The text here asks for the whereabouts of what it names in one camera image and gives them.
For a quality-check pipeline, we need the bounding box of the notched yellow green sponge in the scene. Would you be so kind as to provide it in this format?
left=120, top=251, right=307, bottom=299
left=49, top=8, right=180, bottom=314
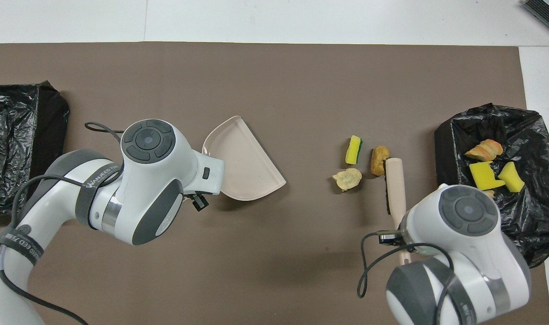
left=469, top=161, right=506, bottom=191

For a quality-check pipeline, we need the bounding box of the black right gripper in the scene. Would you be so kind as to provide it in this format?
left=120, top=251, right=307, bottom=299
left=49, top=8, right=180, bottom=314
left=377, top=229, right=409, bottom=247

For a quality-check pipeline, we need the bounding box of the yellow green sponge strip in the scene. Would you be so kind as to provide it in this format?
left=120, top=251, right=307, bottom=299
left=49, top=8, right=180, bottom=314
left=345, top=135, right=363, bottom=165

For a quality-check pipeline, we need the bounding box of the black bag lined bin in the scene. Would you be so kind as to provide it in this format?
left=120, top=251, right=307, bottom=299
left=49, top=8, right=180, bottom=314
left=434, top=103, right=549, bottom=269
left=0, top=80, right=70, bottom=216

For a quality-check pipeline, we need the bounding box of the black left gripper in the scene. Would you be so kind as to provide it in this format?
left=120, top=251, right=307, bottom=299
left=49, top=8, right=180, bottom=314
left=183, top=193, right=210, bottom=212

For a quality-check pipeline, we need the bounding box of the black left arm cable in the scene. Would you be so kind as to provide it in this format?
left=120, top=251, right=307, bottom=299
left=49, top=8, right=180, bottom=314
left=0, top=121, right=124, bottom=325

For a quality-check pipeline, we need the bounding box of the beige hand brush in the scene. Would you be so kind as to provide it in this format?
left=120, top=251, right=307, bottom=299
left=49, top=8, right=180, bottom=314
left=384, top=158, right=412, bottom=265

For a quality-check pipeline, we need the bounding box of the pale crumbly bread piece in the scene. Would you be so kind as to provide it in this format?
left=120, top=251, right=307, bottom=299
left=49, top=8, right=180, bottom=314
left=332, top=168, right=363, bottom=192

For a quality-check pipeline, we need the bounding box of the dark grey ribbed box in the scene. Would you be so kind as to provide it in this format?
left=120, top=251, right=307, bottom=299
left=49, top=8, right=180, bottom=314
left=523, top=0, right=549, bottom=41

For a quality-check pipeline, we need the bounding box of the beige plastic dustpan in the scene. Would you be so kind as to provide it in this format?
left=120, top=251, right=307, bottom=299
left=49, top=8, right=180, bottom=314
left=202, top=116, right=287, bottom=202

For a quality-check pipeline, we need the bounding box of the orange croissant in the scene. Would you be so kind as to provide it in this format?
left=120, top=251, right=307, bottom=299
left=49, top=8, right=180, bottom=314
left=464, top=139, right=504, bottom=162

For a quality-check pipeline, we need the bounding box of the brown bread roll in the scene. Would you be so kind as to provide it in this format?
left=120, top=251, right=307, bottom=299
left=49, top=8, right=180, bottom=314
left=370, top=145, right=391, bottom=177

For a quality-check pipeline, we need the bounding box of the brown table mat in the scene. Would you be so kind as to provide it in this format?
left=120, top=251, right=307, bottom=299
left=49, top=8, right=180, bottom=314
left=0, top=42, right=549, bottom=325

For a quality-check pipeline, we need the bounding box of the yellow sponge wedge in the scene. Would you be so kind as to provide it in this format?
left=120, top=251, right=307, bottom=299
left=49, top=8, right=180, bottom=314
left=498, top=161, right=526, bottom=193

